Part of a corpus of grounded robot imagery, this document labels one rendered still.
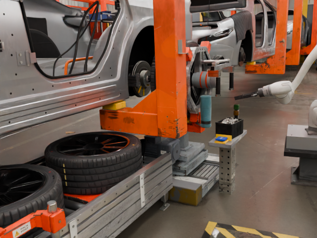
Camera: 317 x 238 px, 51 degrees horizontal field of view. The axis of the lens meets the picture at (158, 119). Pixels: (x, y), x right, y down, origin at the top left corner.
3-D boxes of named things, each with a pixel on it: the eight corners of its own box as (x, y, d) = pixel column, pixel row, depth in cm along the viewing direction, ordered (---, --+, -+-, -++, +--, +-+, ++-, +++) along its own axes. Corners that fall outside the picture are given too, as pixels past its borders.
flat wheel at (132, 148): (74, 157, 275) (72, 129, 269) (152, 160, 261) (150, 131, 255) (28, 192, 212) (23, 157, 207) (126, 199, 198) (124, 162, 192)
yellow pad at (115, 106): (112, 106, 269) (112, 99, 268) (126, 107, 262) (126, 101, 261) (101, 109, 257) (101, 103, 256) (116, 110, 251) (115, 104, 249)
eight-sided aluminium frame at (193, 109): (206, 105, 311) (206, 45, 298) (212, 105, 308) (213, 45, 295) (181, 117, 265) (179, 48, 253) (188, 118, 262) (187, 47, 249)
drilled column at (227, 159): (222, 187, 271) (223, 138, 261) (234, 189, 266) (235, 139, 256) (218, 192, 262) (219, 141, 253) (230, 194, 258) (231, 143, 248)
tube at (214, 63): (200, 64, 275) (200, 51, 273) (222, 64, 266) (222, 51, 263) (191, 66, 260) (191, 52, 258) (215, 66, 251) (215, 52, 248)
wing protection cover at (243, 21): (236, 41, 588) (237, 11, 576) (253, 40, 574) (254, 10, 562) (223, 42, 529) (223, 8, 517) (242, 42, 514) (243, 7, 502)
